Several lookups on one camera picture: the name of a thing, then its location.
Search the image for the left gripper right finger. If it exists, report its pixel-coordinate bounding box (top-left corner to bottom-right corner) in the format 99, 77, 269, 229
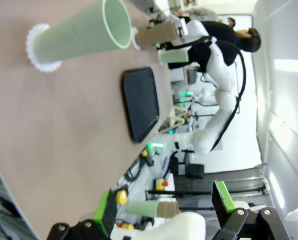
212, 180, 291, 240

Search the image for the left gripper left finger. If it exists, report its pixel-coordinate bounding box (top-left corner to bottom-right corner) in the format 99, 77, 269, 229
46, 188, 118, 240

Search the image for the brown plastic cup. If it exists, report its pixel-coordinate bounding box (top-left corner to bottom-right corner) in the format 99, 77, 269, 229
135, 20, 180, 49
157, 201, 180, 218

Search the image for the light green plastic cup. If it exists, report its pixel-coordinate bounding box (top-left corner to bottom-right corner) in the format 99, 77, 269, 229
125, 201, 161, 218
33, 0, 132, 64
158, 49, 190, 65

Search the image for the yellow emergency stop box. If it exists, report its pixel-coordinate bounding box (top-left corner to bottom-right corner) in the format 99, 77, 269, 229
115, 221, 135, 230
155, 177, 170, 191

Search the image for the rectangular ceiling light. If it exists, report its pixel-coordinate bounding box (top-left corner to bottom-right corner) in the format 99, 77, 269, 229
270, 171, 286, 210
274, 59, 298, 73

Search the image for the black plastic tray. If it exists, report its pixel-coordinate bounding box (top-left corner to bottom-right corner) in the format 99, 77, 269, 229
121, 66, 161, 144

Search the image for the bystander black hair black top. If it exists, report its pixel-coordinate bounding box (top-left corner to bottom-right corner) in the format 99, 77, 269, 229
168, 21, 262, 70

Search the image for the black tripod rod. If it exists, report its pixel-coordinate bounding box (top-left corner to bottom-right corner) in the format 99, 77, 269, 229
145, 189, 214, 196

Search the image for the black box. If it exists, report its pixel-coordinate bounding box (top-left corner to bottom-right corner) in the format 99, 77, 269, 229
185, 163, 205, 180

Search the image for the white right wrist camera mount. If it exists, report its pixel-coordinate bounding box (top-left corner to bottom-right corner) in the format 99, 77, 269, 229
175, 17, 190, 36

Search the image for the black cable coil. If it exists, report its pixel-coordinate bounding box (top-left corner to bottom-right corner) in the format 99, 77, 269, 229
125, 157, 144, 182

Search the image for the wooden frame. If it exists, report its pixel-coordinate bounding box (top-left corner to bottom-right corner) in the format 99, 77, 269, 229
163, 104, 186, 131

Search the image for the black braided cable sleeve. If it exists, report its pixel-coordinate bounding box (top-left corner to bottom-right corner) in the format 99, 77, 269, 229
171, 34, 247, 153

